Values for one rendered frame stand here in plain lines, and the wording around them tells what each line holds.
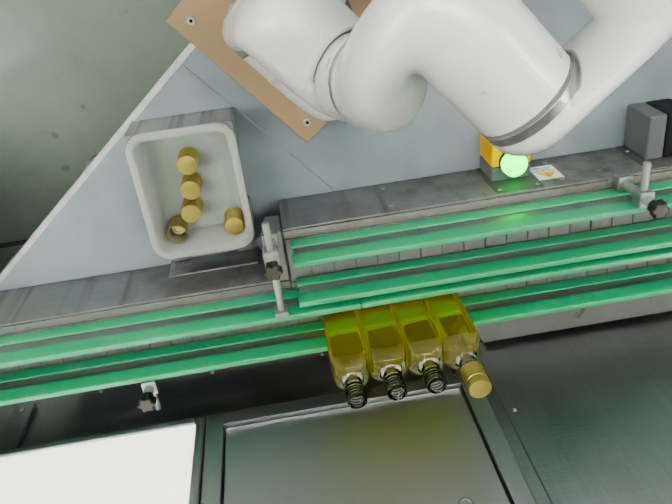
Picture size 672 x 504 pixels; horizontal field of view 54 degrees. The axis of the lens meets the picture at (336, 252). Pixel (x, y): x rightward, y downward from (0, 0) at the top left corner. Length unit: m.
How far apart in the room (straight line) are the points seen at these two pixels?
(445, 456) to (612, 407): 0.31
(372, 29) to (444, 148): 0.77
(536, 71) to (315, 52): 0.21
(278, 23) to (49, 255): 0.81
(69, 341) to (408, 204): 0.61
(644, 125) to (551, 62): 0.79
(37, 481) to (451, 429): 0.66
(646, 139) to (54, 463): 1.14
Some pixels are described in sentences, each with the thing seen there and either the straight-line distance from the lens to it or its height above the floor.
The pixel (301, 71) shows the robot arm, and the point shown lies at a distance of 0.63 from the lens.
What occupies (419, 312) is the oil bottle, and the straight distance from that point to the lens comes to 1.08.
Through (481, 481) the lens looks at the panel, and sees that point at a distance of 1.03.
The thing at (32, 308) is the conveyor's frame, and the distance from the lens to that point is 1.27.
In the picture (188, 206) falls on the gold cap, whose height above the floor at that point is 0.81.
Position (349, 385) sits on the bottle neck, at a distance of 0.98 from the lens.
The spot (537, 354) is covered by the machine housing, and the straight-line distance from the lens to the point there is 1.30.
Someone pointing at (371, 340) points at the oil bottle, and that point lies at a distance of 1.02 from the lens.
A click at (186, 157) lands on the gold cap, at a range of 1.12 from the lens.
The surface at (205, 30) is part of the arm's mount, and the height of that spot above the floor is 0.84.
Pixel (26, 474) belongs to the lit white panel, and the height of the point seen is 1.05.
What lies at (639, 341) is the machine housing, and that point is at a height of 0.94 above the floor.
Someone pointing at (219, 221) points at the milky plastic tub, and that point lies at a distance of 1.21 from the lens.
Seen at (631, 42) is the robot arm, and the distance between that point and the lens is 0.52.
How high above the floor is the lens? 1.86
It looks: 61 degrees down
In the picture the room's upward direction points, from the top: 166 degrees clockwise
